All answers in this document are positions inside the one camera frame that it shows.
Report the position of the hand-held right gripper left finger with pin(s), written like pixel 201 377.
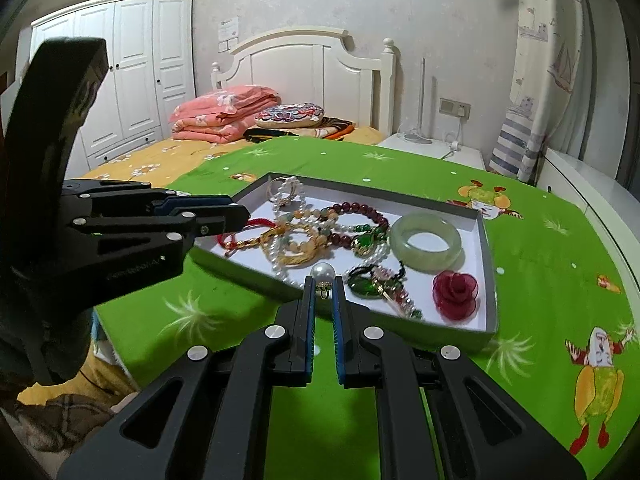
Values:
pixel 310 320

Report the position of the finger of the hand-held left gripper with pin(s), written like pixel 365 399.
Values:
pixel 200 202
pixel 215 225

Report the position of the white wall switch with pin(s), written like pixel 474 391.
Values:
pixel 224 46

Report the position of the gold bangle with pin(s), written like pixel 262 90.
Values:
pixel 295 261

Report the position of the patterned round pillow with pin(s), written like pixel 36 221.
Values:
pixel 290 115

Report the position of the pink folded quilt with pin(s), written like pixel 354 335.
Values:
pixel 220 110

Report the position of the orange and black cloth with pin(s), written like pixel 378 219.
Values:
pixel 335 127

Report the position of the white wardrobe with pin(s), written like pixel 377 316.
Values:
pixel 130 60

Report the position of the white bed headboard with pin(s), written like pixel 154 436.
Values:
pixel 300 65

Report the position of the white bedside table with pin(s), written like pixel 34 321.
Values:
pixel 430 152

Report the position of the grey cardboard box tray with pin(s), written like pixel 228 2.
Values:
pixel 471 240

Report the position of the green cartoon tablecloth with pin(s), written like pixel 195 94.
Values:
pixel 540 260

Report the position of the pearl drop earring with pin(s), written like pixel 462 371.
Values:
pixel 321 271

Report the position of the green gem gold pendant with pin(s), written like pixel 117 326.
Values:
pixel 367 242

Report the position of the white wall notice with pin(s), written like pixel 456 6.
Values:
pixel 230 28

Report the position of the red fabric rose brooch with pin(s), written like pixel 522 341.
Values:
pixel 455 292

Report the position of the colourful gem pin brooch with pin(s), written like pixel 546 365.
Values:
pixel 400 297

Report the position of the green jade bangle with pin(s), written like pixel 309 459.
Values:
pixel 425 261

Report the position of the wall socket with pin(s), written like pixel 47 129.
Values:
pixel 454 107

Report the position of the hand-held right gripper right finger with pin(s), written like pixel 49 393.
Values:
pixel 339 332

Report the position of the printed curtain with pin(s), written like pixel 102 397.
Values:
pixel 545 60

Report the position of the plaid blanket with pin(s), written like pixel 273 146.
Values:
pixel 55 420

